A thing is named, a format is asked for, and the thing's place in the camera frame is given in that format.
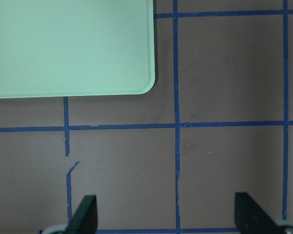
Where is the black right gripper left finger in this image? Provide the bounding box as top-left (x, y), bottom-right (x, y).
top-left (65, 195), bottom-right (98, 234)

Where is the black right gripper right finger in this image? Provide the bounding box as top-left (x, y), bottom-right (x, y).
top-left (234, 192), bottom-right (286, 234)

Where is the light green tray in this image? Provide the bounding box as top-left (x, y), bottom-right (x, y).
top-left (0, 0), bottom-right (155, 98)

